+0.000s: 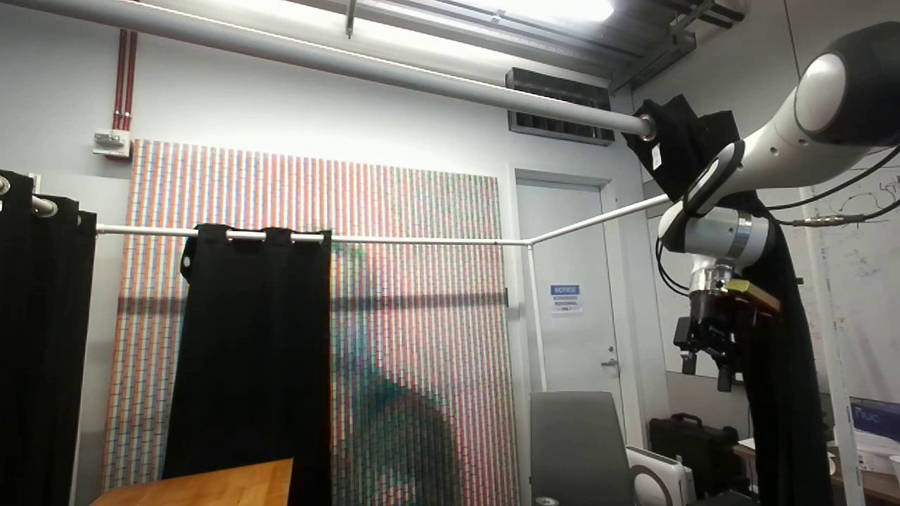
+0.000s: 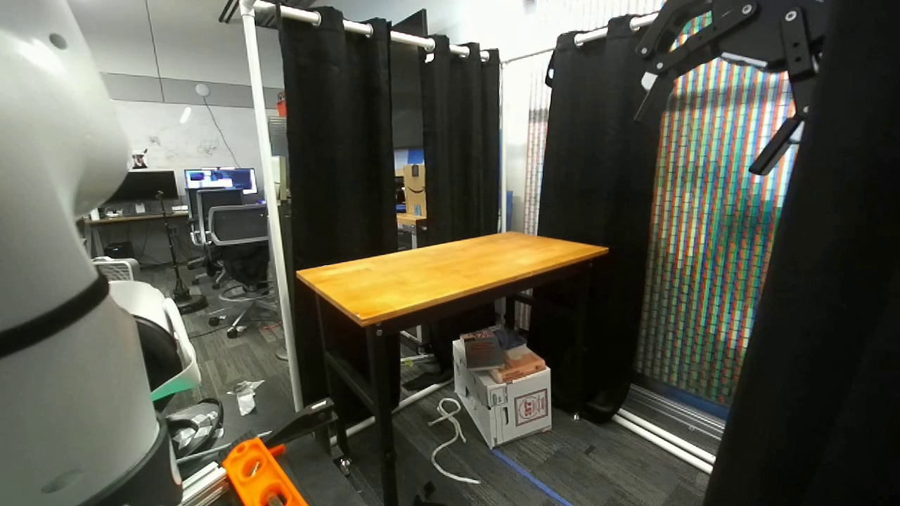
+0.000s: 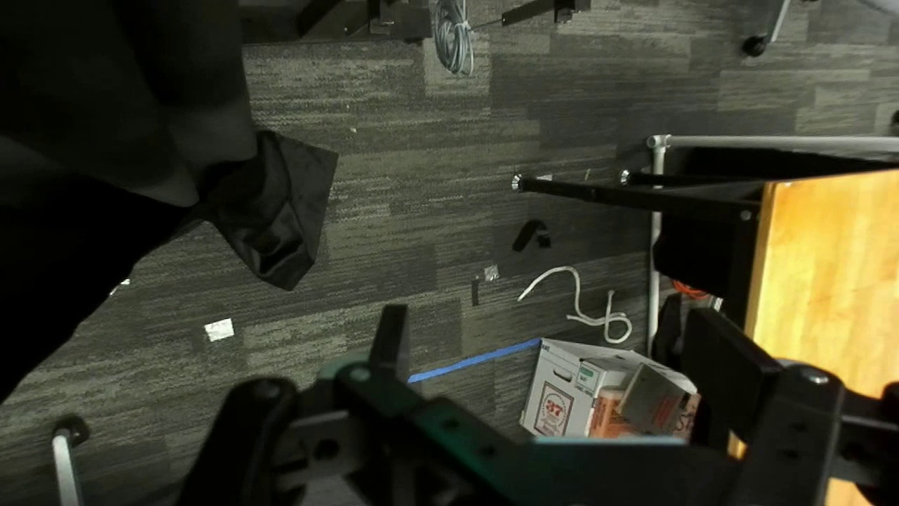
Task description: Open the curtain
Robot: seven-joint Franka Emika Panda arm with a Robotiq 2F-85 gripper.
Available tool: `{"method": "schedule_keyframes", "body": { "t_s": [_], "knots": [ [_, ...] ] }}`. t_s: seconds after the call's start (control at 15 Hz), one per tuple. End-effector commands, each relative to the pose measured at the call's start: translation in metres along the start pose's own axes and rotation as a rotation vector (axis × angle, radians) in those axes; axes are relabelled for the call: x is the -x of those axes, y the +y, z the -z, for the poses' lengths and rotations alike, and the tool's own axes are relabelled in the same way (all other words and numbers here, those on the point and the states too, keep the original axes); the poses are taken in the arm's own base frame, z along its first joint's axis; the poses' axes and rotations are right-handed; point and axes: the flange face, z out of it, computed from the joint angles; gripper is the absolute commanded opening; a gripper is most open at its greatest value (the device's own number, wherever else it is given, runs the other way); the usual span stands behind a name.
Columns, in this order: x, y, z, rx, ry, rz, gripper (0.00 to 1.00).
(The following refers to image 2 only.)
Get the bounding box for white cardboard box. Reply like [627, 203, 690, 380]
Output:
[451, 322, 556, 449]

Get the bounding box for dark office desk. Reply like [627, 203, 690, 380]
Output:
[81, 193, 194, 276]

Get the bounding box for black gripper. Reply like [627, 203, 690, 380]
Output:
[632, 0, 832, 176]

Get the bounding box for white rope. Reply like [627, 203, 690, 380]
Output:
[427, 394, 485, 489]

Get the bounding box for cardboard box blue print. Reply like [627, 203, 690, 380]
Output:
[390, 145, 433, 221]

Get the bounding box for wooden table black legs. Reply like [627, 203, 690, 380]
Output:
[293, 231, 613, 506]

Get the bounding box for orange plastic tool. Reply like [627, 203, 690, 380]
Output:
[219, 436, 310, 506]

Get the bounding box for black office chair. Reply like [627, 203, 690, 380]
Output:
[191, 200, 278, 339]

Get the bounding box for black curtain panel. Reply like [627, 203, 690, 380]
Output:
[537, 14, 665, 425]
[700, 0, 900, 506]
[416, 34, 507, 377]
[278, 3, 403, 416]

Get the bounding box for colourful shimmering wall panel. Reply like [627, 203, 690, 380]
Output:
[632, 10, 811, 406]

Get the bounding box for white vertical frame post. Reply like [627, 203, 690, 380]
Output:
[237, 0, 306, 416]

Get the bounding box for white paper scrap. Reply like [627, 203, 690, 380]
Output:
[229, 377, 268, 419]

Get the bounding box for white floor rail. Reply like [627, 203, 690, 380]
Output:
[613, 381, 729, 475]

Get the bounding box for blue lit computer monitor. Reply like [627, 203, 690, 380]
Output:
[180, 166, 261, 196]

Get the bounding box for silver curtain rod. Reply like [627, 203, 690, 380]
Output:
[572, 7, 665, 47]
[251, 0, 502, 65]

